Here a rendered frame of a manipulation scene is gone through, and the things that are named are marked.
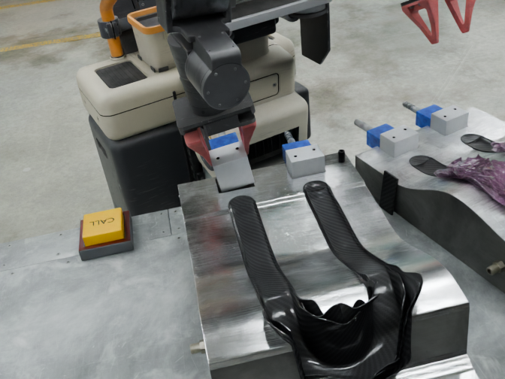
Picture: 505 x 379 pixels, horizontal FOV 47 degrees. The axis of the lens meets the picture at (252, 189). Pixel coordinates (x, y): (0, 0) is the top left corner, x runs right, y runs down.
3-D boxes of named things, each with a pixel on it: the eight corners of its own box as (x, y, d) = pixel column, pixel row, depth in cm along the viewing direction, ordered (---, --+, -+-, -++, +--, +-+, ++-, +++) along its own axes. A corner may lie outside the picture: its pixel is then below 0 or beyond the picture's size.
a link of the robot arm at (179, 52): (201, 7, 71) (158, 25, 70) (222, 30, 66) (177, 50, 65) (214, 56, 76) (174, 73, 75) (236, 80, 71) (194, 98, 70)
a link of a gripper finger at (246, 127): (267, 162, 81) (253, 109, 74) (218, 177, 81) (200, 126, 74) (255, 133, 86) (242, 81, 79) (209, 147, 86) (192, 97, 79)
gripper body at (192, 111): (257, 116, 75) (245, 68, 70) (182, 139, 75) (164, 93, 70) (246, 89, 80) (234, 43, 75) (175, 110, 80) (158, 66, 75)
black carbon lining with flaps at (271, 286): (225, 210, 83) (216, 155, 78) (332, 188, 85) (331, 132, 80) (285, 422, 55) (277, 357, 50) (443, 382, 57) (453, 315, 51)
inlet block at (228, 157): (207, 137, 93) (198, 112, 89) (236, 128, 93) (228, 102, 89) (222, 193, 84) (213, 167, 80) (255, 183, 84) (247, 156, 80)
